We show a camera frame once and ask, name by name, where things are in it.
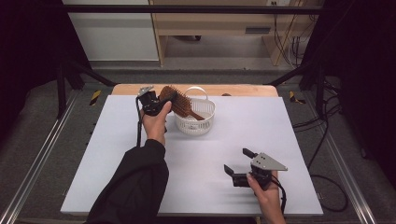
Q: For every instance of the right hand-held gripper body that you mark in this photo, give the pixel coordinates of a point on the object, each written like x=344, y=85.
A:
x=266, y=165

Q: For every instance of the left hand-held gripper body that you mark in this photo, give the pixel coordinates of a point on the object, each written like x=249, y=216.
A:
x=150, y=101

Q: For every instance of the brown wooden hairbrush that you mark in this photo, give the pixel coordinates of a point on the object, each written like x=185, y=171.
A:
x=183, y=104

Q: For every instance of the white plastic basket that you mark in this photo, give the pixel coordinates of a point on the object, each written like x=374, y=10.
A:
x=202, y=126

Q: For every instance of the person's left hand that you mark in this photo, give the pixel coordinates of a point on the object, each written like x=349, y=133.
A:
x=155, y=124

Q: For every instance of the person's right hand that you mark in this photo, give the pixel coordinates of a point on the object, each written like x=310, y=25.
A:
x=269, y=199

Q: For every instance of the wooden table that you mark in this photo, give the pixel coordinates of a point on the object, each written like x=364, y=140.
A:
x=124, y=89

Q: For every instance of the white board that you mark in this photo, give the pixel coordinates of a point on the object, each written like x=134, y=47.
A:
x=202, y=149

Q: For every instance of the yellow black tape marker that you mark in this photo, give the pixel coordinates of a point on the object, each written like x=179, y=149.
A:
x=95, y=97
x=294, y=98

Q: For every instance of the black diagonal metal strut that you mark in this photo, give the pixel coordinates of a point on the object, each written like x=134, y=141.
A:
x=93, y=74
x=289, y=74

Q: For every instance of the white cabinet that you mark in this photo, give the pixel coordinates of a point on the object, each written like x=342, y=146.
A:
x=115, y=31

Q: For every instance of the light wooden desk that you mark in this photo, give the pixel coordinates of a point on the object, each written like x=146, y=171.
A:
x=211, y=23

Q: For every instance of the black horizontal metal bar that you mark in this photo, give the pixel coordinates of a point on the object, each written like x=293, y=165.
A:
x=186, y=9

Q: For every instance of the grey desk label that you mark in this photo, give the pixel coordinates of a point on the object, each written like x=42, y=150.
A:
x=257, y=30

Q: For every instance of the black curtain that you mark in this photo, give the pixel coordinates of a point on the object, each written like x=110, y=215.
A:
x=28, y=46
x=364, y=62

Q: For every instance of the aluminium floor rail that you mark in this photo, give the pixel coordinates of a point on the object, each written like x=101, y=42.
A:
x=34, y=168
x=351, y=183

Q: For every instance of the black metal frame post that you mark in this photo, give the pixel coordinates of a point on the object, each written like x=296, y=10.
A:
x=61, y=93
x=320, y=93

